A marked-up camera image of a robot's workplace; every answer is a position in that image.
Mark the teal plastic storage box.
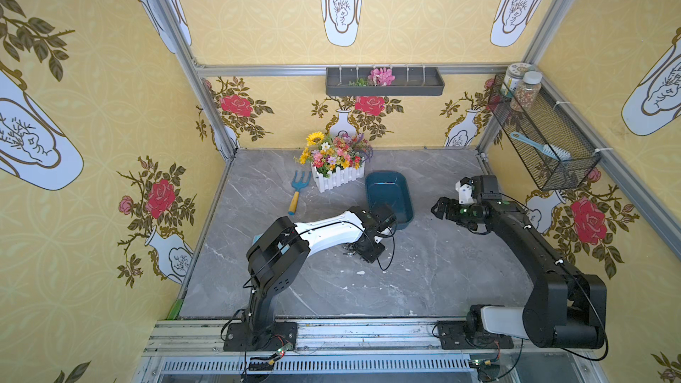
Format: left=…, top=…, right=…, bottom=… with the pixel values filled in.
left=365, top=170, right=414, bottom=231

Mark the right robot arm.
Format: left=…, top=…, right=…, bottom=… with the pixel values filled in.
left=431, top=176, right=608, bottom=349

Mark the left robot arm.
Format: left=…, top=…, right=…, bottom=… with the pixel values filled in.
left=245, top=206, right=398, bottom=334

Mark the flower pot white fence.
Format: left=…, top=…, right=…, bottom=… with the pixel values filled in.
left=298, top=131, right=373, bottom=193

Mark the blue yellow garden fork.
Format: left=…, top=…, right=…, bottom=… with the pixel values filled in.
left=287, top=170, right=312, bottom=216

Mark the blue white brush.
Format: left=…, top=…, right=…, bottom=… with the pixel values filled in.
left=510, top=132, right=571, bottom=161

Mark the glass jar behind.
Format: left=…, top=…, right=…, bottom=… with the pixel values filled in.
left=500, top=62, right=536, bottom=98

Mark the pink flower on shelf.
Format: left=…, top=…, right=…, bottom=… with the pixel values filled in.
left=368, top=67, right=395, bottom=86

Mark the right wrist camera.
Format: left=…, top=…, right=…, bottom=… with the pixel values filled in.
left=455, top=179, right=475, bottom=206

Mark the black wire mesh basket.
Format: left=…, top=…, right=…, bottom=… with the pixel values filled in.
left=489, top=74, right=601, bottom=191

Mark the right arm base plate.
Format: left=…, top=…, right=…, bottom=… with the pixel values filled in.
left=432, top=320, right=514, bottom=350

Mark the dark wall shelf tray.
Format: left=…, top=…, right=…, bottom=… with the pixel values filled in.
left=326, top=66, right=445, bottom=97

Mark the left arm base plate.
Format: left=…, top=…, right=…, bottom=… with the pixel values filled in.
left=220, top=321, right=298, bottom=352

